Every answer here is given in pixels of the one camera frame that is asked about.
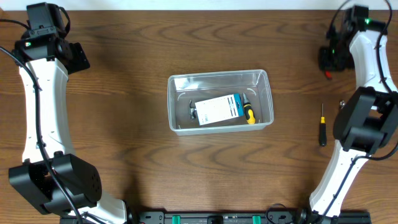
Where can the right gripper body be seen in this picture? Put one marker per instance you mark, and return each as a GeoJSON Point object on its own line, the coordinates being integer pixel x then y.
{"type": "Point", "coordinates": [336, 57]}

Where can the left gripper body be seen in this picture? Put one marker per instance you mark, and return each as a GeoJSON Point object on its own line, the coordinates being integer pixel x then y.
{"type": "Point", "coordinates": [75, 60]}

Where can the red handled pliers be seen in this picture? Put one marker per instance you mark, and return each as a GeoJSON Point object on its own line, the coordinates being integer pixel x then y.
{"type": "Point", "coordinates": [328, 75]}

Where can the stubby yellow black screwdriver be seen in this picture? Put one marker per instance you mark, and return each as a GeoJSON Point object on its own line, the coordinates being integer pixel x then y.
{"type": "Point", "coordinates": [248, 111]}

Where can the small claw hammer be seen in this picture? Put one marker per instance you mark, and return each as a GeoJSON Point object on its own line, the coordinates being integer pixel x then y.
{"type": "Point", "coordinates": [192, 110]}

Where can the blue white cardboard box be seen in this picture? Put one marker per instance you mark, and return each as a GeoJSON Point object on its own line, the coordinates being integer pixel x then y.
{"type": "Point", "coordinates": [219, 109]}

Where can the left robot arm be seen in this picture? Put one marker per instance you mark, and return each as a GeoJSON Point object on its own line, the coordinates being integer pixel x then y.
{"type": "Point", "coordinates": [51, 177]}

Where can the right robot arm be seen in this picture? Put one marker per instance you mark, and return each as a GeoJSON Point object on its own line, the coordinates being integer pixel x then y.
{"type": "Point", "coordinates": [364, 124]}

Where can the clear plastic container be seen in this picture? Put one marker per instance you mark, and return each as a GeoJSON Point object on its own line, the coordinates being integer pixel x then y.
{"type": "Point", "coordinates": [204, 86]}

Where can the silver wrench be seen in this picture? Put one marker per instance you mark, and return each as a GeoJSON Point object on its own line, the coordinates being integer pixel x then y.
{"type": "Point", "coordinates": [341, 104]}

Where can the thin yellow black screwdriver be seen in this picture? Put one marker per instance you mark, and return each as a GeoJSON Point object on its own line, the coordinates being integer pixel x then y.
{"type": "Point", "coordinates": [322, 138]}

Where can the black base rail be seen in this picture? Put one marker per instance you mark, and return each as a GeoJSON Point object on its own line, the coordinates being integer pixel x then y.
{"type": "Point", "coordinates": [277, 216]}

